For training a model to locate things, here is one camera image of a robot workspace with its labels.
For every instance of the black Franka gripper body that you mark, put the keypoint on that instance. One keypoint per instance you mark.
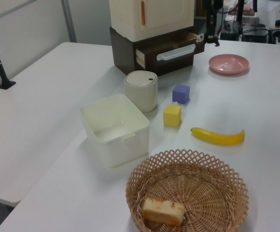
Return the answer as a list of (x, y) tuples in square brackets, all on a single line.
[(213, 4)]

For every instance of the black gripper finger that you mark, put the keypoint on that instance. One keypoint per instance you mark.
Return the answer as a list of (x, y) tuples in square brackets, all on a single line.
[(210, 26), (216, 41)]

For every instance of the small panda toy figure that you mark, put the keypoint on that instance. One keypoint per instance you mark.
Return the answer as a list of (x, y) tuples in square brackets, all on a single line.
[(200, 37)]

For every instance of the open wooden drawer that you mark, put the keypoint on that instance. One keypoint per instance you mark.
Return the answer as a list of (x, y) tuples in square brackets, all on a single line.
[(173, 65)]

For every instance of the dark brown drawer cabinet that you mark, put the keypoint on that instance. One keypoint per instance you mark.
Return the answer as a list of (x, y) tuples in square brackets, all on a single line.
[(123, 53)]

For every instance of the yellow toy banana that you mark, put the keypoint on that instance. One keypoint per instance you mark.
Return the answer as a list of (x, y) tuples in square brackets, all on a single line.
[(217, 136)]

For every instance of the toy bread piece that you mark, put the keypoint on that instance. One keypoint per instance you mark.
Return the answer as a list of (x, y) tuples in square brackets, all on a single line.
[(163, 212)]

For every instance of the pink round plate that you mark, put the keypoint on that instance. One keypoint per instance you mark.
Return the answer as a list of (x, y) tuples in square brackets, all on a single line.
[(228, 63)]

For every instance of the cream plastic cabinet box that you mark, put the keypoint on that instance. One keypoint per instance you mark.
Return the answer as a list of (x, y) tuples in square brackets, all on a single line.
[(164, 14)]

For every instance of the purple foam cube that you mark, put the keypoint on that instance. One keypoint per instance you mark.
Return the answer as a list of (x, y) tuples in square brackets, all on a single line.
[(180, 94)]

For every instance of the yellow foam cube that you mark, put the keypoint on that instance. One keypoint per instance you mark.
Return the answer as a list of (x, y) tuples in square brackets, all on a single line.
[(172, 116)]

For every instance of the beige lidded trash can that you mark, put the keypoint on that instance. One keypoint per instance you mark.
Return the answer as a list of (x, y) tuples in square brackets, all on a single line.
[(141, 93)]

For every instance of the cream plastic storage bin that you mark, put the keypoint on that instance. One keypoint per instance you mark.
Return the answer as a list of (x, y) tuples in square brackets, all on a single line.
[(120, 142)]

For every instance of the woven wicker basket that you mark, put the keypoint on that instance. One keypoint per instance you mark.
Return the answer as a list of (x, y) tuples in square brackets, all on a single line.
[(202, 188)]

